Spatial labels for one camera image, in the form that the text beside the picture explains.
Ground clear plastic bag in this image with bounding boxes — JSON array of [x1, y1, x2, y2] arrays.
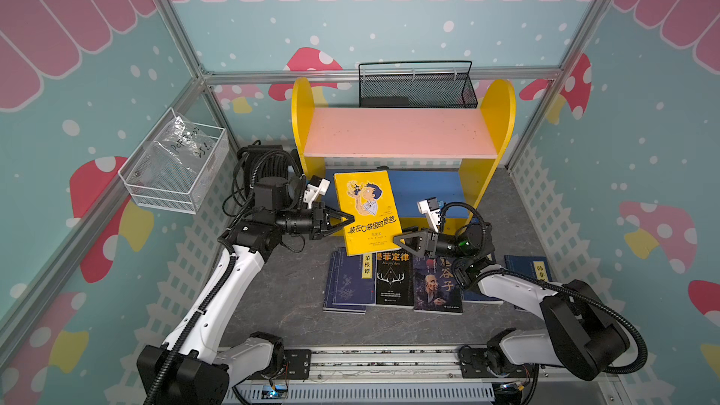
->
[[151, 114, 216, 183]]

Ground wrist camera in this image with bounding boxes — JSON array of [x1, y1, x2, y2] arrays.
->
[[303, 175, 330, 209], [417, 197, 443, 233]]

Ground black antler cover book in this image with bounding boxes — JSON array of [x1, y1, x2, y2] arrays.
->
[[375, 250, 414, 309]]

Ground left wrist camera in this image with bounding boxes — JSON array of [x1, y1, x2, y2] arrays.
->
[[303, 175, 330, 209]]

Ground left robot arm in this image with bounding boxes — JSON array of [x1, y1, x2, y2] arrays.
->
[[137, 176, 354, 404]]

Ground yellow cartoon cover book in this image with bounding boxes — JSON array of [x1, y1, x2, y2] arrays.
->
[[333, 170, 402, 256]]

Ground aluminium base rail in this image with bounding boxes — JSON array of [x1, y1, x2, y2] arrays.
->
[[200, 343, 630, 404]]

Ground black wire mesh basket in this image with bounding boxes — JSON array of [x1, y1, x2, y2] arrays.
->
[[357, 60, 478, 109]]

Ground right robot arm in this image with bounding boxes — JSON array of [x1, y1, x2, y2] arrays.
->
[[393, 199, 649, 381]]

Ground white wire wall basket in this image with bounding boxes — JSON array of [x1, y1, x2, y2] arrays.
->
[[118, 109, 230, 215]]

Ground black cable reel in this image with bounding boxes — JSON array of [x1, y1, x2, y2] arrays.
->
[[222, 140, 305, 218]]

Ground dark blue thread-bound book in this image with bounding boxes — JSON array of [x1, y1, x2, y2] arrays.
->
[[322, 247, 376, 314]]

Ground old man cover book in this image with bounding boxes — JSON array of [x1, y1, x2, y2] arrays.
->
[[412, 257, 463, 314]]

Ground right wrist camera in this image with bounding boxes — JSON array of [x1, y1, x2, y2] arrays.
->
[[417, 197, 443, 233]]

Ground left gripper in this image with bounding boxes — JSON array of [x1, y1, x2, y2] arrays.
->
[[276, 201, 354, 240]]

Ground blue book yellow label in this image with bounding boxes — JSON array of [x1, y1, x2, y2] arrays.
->
[[462, 290, 504, 305]]

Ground yellow bookshelf pink blue shelves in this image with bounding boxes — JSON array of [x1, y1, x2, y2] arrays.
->
[[291, 78, 517, 207]]

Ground dark blue book far right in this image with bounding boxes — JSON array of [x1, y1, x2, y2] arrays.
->
[[504, 255, 554, 282]]

